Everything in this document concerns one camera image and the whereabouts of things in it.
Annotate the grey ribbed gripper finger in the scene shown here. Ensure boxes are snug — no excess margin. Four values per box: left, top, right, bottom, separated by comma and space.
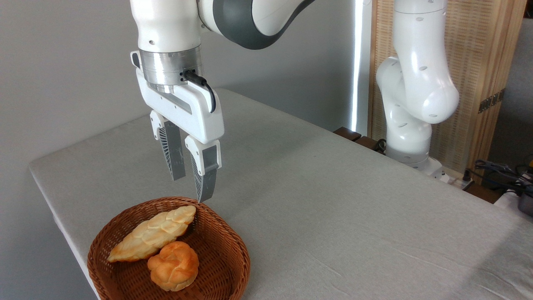
150, 110, 187, 181
184, 135, 222, 203

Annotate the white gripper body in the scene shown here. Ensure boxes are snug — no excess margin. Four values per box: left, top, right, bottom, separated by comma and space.
131, 51, 225, 145

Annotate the long braided bread loaf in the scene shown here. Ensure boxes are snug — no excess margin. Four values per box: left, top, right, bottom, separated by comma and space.
107, 205, 197, 263

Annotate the round knotted bread roll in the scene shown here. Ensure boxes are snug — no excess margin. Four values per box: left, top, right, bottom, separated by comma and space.
147, 241, 199, 292

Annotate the brown wicker basket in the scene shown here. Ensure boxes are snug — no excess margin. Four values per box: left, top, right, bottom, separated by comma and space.
87, 197, 251, 300

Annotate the grey fabric table cover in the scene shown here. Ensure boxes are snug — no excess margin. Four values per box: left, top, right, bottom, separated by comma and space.
28, 87, 533, 300

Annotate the dark brown wooden block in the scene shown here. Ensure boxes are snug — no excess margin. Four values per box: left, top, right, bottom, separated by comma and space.
333, 127, 362, 142
354, 136, 386, 154

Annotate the wooden woven folding screen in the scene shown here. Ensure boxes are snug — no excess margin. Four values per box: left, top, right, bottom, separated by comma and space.
368, 0, 527, 180

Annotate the dark metal screen hinge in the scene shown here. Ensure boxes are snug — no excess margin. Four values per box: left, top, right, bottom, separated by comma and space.
478, 89, 506, 114

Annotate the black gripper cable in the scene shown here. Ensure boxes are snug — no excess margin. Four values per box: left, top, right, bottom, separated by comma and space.
180, 70, 217, 114

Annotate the black tangled cable bundle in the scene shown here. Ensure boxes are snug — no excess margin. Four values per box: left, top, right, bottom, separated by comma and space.
464, 160, 533, 196

